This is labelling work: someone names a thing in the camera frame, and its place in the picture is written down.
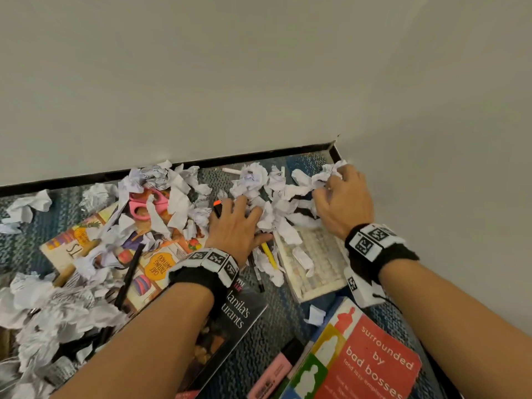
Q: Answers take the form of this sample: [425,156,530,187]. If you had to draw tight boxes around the person's left hand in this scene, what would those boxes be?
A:
[206,195,273,267]

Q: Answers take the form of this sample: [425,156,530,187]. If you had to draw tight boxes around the person's right hand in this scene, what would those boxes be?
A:
[312,164,375,241]

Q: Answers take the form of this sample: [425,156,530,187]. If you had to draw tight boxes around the white paper ball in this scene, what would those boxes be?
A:
[311,160,348,191]

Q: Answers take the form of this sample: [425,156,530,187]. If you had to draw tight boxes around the person's right forearm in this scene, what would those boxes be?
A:
[377,259,532,399]

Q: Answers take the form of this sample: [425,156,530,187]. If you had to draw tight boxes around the person's left forearm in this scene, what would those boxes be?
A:
[49,282,215,399]

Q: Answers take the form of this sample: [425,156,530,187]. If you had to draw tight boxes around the yellow pen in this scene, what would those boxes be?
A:
[260,242,278,270]

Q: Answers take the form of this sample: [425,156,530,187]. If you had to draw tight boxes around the thin black pen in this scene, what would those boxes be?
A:
[249,253,265,294]

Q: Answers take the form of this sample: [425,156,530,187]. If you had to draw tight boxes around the black left wristband with markers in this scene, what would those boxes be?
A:
[165,248,240,306]

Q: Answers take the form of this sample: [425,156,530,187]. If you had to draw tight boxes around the black wristband with markers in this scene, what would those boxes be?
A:
[344,223,420,285]
[165,248,240,306]

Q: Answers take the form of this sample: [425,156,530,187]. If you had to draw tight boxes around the white keyboard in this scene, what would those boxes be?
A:
[273,225,351,304]

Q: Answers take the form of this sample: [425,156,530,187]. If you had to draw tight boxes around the colourful illustrated magazine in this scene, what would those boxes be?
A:
[39,202,208,314]

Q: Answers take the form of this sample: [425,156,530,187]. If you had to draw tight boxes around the black right wristband with markers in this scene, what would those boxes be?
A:
[344,223,420,285]

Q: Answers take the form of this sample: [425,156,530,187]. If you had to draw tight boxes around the black baseboard strip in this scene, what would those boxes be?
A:
[0,141,342,198]

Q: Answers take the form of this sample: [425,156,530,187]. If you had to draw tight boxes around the pink scissors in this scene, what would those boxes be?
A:
[128,188,170,222]

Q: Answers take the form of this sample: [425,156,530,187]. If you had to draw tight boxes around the black glossy book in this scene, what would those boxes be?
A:
[175,277,269,396]

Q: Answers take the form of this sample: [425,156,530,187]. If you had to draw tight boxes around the long black pen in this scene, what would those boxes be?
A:
[113,243,146,312]

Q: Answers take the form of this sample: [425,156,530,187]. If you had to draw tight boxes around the pink highlighter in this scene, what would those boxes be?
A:
[247,337,307,399]

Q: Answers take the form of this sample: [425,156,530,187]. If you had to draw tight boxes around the red paperback book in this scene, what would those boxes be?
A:
[279,296,423,399]

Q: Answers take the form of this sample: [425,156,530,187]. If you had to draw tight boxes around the pile of crumpled paper scraps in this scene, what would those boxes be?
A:
[0,160,348,399]

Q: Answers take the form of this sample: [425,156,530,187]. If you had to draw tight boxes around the black marker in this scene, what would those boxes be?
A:
[50,326,119,364]

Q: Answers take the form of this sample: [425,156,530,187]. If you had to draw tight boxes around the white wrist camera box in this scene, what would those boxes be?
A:
[344,267,388,309]

